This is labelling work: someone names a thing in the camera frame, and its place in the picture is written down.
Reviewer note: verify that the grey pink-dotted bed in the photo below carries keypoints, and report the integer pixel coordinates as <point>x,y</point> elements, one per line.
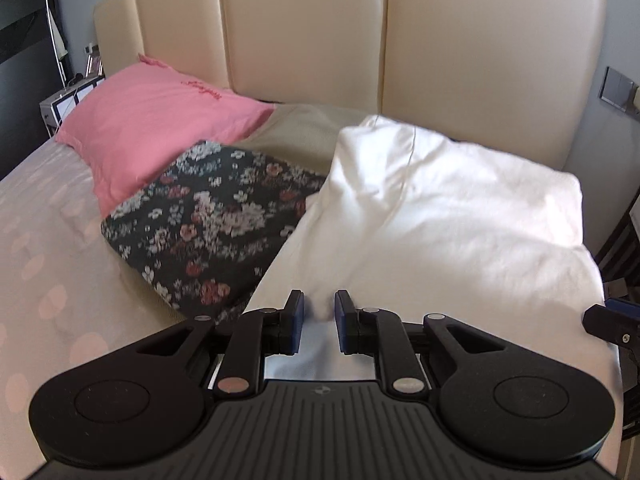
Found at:
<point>60,270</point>

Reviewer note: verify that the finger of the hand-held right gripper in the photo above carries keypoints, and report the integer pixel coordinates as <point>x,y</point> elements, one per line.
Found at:
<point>612,322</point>

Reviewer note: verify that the black floral pillow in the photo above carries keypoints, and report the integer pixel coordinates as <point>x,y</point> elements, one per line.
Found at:
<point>215,220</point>

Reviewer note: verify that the grey double wall switch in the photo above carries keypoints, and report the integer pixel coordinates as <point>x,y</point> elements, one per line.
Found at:
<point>616,87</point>

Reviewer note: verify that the dark slatted furniture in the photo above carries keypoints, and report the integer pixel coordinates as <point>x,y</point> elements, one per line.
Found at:
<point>622,245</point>

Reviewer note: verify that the dark sliding-door wardrobe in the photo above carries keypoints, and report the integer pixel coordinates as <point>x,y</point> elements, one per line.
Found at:
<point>20,60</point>

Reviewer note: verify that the cream padded headboard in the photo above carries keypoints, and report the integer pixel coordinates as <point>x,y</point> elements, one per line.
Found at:
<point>450,50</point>

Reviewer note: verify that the pink pillow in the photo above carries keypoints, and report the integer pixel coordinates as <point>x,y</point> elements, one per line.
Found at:
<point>150,120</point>

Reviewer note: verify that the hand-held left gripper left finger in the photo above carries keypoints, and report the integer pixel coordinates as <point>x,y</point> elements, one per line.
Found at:
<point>297,320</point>

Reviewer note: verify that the beige pillow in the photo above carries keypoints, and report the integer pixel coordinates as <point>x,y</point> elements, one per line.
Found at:
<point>305,135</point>

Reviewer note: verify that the white nightstand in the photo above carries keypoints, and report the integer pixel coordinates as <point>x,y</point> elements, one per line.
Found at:
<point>65,107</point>

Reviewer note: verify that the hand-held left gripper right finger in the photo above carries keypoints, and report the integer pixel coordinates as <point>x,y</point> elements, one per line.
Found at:
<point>342,320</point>

